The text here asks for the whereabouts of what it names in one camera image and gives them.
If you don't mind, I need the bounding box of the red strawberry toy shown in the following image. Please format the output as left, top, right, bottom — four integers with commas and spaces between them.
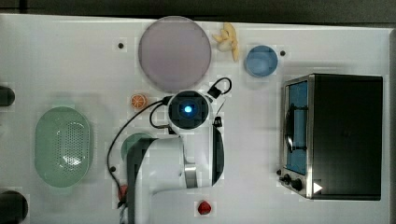
197, 201, 212, 216

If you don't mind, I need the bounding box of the round purple plate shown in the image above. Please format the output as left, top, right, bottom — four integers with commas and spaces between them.
138, 16, 211, 91

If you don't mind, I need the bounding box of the green cup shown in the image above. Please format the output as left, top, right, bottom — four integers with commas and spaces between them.
120, 133, 150, 161

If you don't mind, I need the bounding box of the silver black toaster oven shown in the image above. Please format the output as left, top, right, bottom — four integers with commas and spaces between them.
276, 74, 383, 201

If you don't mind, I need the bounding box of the peeled banana toy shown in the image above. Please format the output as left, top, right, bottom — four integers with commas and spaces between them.
212, 22, 239, 62

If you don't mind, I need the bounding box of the blue cup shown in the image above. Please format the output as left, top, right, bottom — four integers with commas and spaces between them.
245, 46, 278, 77

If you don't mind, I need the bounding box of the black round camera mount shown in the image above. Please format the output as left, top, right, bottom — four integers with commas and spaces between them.
0, 86, 15, 106

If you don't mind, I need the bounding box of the green strainer basket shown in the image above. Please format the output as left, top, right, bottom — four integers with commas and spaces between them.
35, 106, 92, 188

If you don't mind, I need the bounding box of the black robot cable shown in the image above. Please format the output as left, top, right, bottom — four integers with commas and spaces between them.
106, 77, 233, 224

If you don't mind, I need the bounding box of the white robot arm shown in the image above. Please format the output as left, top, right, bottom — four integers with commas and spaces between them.
126, 91, 225, 224

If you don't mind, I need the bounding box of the orange slice toy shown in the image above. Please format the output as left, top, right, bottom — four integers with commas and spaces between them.
131, 94, 148, 109

